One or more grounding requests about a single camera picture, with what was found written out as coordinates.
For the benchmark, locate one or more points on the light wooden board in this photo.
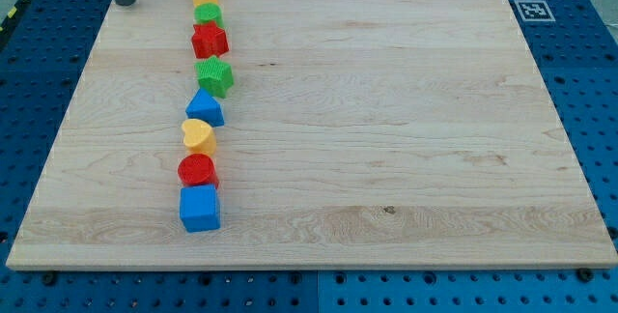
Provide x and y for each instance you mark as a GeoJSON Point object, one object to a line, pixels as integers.
{"type": "Point", "coordinates": [358, 135]}

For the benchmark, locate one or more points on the red star block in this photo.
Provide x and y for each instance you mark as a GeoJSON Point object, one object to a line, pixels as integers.
{"type": "Point", "coordinates": [209, 39]}

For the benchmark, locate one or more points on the blue triangle block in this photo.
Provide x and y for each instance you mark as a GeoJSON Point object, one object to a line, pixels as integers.
{"type": "Point", "coordinates": [205, 107]}

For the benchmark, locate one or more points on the yellow heart block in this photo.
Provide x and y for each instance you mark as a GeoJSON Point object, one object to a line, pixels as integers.
{"type": "Point", "coordinates": [198, 137]}

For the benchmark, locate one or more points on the green cylinder block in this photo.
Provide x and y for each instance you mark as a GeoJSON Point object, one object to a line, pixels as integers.
{"type": "Point", "coordinates": [209, 12]}

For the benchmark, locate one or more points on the green star block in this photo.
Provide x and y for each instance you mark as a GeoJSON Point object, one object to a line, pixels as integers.
{"type": "Point", "coordinates": [214, 76]}

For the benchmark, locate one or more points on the white fiducial marker tag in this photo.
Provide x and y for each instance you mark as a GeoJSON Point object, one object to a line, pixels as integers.
{"type": "Point", "coordinates": [534, 11]}

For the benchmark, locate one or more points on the red cylinder block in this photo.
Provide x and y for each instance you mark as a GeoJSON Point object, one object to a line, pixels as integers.
{"type": "Point", "coordinates": [198, 169]}

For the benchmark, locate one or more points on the blue cube block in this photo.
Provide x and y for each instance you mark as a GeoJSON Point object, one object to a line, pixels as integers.
{"type": "Point", "coordinates": [199, 208]}

